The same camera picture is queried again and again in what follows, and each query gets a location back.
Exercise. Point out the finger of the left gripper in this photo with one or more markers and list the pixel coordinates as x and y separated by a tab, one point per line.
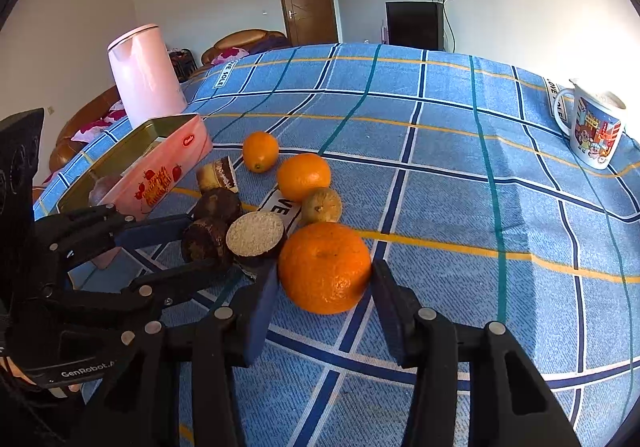
149	294
79	236

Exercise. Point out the pink electric kettle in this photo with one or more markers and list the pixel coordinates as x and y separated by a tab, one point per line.
144	76

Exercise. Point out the medium orange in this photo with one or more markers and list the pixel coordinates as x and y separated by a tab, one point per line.
301	174

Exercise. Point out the purple beet with stem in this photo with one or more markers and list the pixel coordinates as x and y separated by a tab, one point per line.
219	203

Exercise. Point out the wrapped snack cake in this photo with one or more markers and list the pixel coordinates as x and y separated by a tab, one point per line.
217	174

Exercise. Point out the small orange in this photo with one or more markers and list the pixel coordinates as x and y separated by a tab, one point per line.
260	152

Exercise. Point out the dark purple yam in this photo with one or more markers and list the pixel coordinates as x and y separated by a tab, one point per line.
205	240

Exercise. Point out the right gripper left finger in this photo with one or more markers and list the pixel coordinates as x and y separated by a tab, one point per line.
231	336

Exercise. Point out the brown leather sofa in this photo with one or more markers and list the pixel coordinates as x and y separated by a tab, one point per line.
87	124

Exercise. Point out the brown leather armchair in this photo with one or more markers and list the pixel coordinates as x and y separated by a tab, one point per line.
246	39

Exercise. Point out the pink metal tin box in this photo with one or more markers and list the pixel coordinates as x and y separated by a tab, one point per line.
151	160

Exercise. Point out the yellow green lemon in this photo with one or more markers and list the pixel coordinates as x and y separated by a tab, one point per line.
322	205

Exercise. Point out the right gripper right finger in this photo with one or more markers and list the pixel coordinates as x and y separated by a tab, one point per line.
419	337

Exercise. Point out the cartoon printed white mug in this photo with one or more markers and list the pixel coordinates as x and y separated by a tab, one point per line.
593	124

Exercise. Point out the large orange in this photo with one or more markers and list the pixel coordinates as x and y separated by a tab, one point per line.
324	268

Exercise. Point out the black television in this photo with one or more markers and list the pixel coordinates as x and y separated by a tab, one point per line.
417	25

